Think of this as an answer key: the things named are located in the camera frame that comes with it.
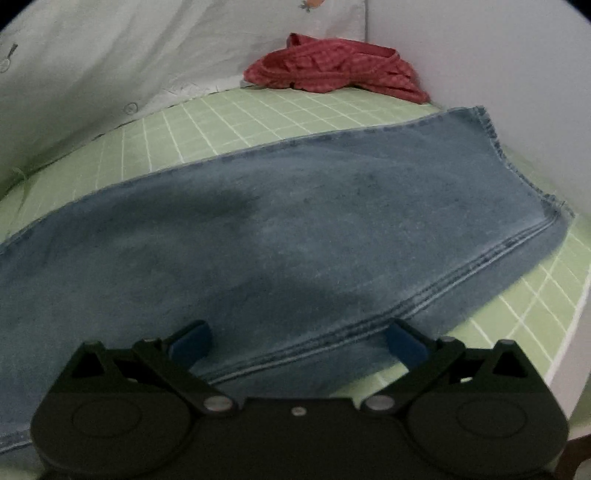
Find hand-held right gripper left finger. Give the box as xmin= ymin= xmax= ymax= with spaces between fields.
xmin=65 ymin=320 xmax=238 ymax=418

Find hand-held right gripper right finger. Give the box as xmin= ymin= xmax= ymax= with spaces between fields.
xmin=360 ymin=318 xmax=536 ymax=416

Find blue denim jeans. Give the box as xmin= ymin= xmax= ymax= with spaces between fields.
xmin=0 ymin=106 xmax=575 ymax=455

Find brown object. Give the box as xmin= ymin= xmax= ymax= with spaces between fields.
xmin=556 ymin=436 xmax=591 ymax=480

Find red checked garment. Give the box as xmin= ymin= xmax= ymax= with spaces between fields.
xmin=243 ymin=32 xmax=431 ymax=104

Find white carrot printed sheet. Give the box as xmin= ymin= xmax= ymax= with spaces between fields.
xmin=0 ymin=0 xmax=370 ymax=185

